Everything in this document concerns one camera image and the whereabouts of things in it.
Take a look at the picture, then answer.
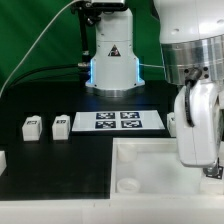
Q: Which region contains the white L-shaped obstacle wall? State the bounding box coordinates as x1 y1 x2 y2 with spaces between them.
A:
0 190 224 224

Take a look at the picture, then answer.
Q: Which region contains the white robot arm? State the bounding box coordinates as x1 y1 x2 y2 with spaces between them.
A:
86 0 224 177

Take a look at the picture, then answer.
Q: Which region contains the white marker plate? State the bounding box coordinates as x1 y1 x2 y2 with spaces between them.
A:
72 110 165 132

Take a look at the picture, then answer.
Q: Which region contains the white block left edge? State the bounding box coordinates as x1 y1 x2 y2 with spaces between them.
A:
0 151 7 176

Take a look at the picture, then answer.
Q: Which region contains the black cable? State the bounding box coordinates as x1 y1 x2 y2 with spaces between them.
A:
0 63 91 98

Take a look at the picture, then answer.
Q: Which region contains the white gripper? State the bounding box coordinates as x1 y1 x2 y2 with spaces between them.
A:
174 81 224 176

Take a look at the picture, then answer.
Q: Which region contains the white cable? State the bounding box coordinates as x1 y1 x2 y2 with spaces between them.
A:
0 0 166 99

